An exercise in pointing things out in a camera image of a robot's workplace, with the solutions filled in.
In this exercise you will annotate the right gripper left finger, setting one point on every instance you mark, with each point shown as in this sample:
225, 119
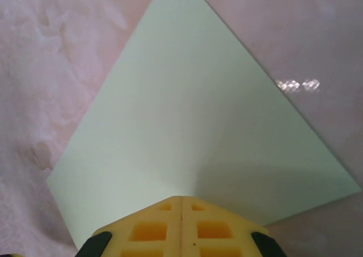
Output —
141, 234

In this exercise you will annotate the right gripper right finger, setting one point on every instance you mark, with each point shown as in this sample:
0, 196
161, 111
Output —
221, 234

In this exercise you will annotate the light green cloth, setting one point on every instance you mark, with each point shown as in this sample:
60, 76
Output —
184, 112

